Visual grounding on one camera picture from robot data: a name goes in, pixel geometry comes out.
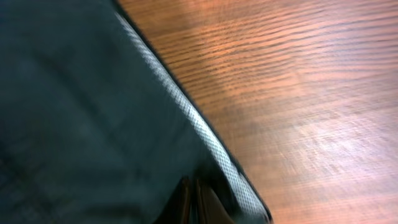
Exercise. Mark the black shorts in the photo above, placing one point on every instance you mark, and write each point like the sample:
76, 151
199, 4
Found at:
94, 127

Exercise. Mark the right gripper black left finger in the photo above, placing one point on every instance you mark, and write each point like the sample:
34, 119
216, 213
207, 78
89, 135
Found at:
177, 209

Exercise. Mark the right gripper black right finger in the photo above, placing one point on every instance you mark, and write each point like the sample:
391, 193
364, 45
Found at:
210, 209

